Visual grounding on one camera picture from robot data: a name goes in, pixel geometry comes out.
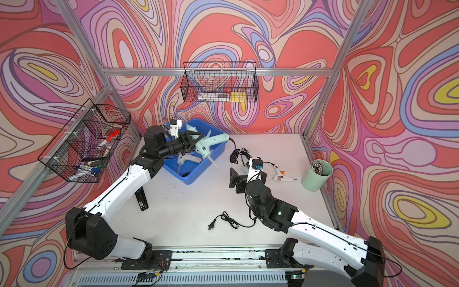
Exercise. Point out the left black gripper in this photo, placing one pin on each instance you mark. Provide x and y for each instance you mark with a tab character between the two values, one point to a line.
186	143

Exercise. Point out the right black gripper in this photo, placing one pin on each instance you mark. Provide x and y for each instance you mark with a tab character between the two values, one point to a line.
242	181

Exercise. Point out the mint green glue gun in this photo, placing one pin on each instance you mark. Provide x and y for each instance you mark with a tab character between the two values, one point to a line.
193	130
203	146

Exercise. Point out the white glue gun blue trigger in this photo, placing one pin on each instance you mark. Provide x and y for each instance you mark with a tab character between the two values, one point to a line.
182	158

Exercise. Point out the white glue gun orange trigger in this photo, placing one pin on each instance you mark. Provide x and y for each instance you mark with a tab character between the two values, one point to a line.
280	176

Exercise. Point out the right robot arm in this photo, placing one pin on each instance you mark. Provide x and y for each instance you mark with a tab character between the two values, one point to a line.
309	241

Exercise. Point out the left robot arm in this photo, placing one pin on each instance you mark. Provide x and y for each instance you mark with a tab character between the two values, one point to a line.
88	229

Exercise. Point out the blue plastic storage box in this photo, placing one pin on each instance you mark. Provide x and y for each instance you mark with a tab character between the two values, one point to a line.
190	171

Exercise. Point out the white box in basket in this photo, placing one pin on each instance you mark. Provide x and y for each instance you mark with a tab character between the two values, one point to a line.
213	97

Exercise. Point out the yellow box in basket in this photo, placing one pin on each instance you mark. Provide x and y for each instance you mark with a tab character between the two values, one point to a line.
237	97

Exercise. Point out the red marker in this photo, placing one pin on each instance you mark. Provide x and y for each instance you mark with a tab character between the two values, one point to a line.
110	138

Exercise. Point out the green pen holder cup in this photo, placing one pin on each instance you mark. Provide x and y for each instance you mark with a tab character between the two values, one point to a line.
317	174

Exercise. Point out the blue marker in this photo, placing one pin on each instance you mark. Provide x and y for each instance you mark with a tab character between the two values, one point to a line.
88	168

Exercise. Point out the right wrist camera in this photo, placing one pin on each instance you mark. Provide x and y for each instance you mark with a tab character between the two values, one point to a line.
255	166

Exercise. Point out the back wire basket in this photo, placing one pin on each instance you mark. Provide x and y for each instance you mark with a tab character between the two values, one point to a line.
219	77

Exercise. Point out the wire basket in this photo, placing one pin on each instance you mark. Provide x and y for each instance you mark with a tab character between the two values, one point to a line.
219	77
77	142

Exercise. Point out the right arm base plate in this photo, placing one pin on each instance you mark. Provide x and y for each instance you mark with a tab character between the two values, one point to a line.
282	259

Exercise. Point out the aluminium front rail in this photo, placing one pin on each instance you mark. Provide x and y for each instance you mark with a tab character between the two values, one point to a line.
213	267

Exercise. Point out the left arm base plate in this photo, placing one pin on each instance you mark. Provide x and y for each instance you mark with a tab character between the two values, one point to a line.
152	260

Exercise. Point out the left wire basket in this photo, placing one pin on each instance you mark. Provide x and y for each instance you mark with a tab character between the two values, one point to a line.
77	142

